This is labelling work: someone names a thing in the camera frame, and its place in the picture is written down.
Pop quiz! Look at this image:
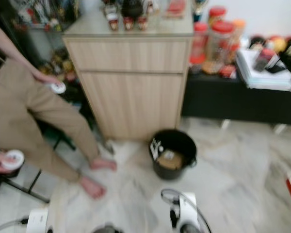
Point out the white round controller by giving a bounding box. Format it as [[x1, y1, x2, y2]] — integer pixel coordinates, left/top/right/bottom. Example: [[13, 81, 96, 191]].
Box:
[[51, 82, 67, 94], [1, 150, 25, 170]]

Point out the black rubbish bin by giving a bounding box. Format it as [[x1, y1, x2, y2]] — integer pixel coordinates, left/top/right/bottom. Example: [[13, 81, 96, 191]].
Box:
[[149, 129, 197, 181]]

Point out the person's left hand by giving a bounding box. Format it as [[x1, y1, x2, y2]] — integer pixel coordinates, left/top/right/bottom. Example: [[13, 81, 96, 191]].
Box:
[[36, 72, 64, 90]]

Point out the brown cardboard piece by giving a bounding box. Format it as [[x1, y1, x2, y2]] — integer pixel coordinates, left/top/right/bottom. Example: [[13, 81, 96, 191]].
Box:
[[158, 150, 185, 170]]

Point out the light wood cabinet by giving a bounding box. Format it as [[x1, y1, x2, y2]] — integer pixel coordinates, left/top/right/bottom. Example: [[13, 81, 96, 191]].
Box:
[[63, 9, 194, 141]]

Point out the black low console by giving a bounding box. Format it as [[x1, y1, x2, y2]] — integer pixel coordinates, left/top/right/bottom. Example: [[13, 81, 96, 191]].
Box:
[[181, 70, 291, 124]]

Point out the white paper stack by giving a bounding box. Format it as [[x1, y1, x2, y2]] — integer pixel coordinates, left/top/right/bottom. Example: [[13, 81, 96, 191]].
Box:
[[235, 49, 291, 91]]

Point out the person in khaki trousers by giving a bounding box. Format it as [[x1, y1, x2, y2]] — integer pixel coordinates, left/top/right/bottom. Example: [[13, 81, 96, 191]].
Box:
[[0, 0, 117, 200]]

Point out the big clear jar red lid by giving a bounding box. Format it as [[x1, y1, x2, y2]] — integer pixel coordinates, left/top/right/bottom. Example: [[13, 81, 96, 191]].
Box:
[[203, 20, 236, 74]]

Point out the slim clear jar red lid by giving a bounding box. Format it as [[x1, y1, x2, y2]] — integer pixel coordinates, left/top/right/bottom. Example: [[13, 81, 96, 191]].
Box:
[[189, 22, 207, 66]]

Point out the clear jar orange lid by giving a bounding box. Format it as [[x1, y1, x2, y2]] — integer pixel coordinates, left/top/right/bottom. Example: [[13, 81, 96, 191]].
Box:
[[230, 18, 246, 49]]

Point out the blue gold trophy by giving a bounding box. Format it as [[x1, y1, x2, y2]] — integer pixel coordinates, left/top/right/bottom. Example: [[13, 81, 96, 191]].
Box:
[[194, 0, 209, 22]]

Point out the red framed plaque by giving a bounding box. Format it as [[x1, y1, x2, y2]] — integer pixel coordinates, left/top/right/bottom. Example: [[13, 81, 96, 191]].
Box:
[[166, 0, 187, 17]]

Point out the glass display shelf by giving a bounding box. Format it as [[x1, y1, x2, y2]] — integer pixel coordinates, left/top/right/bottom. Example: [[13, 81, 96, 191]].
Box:
[[15, 0, 83, 98]]

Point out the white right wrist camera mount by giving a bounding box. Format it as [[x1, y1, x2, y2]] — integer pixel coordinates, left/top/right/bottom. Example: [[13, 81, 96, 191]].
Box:
[[176, 193, 199, 228]]

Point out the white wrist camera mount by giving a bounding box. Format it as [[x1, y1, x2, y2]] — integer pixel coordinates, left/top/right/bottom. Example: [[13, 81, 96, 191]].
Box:
[[27, 209, 49, 233], [176, 193, 199, 228]]

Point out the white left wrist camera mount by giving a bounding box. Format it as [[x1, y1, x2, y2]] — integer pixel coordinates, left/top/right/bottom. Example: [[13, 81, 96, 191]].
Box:
[[27, 209, 49, 233]]

